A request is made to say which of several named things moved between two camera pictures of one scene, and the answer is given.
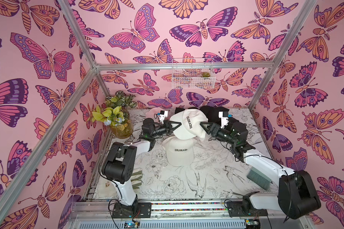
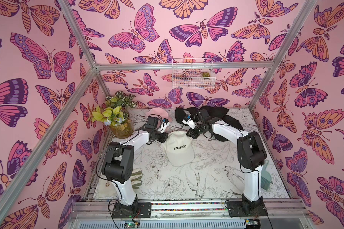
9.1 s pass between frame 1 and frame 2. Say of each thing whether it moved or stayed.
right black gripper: moved
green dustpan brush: stayed
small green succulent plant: stayed
